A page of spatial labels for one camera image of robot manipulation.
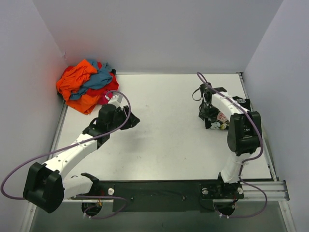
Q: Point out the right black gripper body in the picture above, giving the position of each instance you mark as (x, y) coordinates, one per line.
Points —
(206, 106)

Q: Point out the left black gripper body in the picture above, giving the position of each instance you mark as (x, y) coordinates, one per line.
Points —
(126, 118)

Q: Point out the black t shirt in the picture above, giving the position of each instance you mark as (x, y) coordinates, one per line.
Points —
(222, 123)

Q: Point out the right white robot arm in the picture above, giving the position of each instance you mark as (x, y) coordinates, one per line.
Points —
(244, 134)

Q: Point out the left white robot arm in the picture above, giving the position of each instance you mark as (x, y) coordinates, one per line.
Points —
(60, 166)

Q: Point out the pink t shirt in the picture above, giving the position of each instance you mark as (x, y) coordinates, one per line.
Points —
(105, 97)

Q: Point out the red t shirt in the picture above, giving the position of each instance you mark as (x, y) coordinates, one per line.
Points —
(113, 85)

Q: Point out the blue t shirt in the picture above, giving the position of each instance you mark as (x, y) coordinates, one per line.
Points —
(96, 81)

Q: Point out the orange t shirt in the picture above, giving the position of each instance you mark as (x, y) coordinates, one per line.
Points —
(71, 82)

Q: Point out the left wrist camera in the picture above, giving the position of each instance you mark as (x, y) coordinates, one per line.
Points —
(115, 100)

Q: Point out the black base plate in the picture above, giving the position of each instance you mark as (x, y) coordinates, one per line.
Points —
(168, 196)

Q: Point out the aluminium frame rail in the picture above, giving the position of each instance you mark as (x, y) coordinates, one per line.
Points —
(265, 191)

